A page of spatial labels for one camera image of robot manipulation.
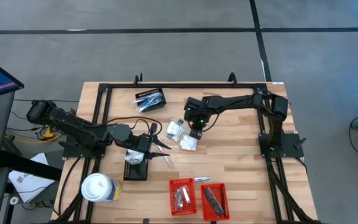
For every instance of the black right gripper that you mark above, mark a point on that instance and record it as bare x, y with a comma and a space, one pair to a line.
197, 112

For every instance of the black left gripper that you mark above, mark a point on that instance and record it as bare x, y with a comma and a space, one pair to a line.
141, 143

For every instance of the clear vanity kit bag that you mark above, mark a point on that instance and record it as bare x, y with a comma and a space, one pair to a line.
174, 129
135, 159
130, 152
187, 143

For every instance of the black plastic slotted basket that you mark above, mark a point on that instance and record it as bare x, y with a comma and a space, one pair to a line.
158, 109
135, 172

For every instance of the blue white toothbrush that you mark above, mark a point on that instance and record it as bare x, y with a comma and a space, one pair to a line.
151, 105
148, 97

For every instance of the red plastic slotted basket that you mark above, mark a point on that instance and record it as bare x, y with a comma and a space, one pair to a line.
224, 214
172, 211

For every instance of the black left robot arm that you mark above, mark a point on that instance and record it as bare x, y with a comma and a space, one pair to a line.
73, 124

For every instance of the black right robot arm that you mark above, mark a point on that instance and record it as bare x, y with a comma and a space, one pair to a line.
244, 101

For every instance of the black table clamp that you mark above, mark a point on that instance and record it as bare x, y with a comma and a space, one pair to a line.
140, 79
233, 77

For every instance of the white-lidded wipes canister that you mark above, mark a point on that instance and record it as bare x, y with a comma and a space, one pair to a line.
98, 186

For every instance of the white table label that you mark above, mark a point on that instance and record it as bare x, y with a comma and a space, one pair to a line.
278, 82

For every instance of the black desk beam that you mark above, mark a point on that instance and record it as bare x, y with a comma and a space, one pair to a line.
26, 165

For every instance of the white paper sheet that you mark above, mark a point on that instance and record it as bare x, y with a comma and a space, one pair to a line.
26, 186

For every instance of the white tape roll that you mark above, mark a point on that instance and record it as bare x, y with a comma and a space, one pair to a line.
10, 201

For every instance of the black aluminium table frame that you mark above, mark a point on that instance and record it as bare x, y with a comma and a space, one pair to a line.
182, 85

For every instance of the small table-edge camera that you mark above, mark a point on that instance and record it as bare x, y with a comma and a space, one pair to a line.
146, 221

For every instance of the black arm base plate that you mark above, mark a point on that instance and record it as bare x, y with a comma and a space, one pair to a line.
294, 152
73, 152

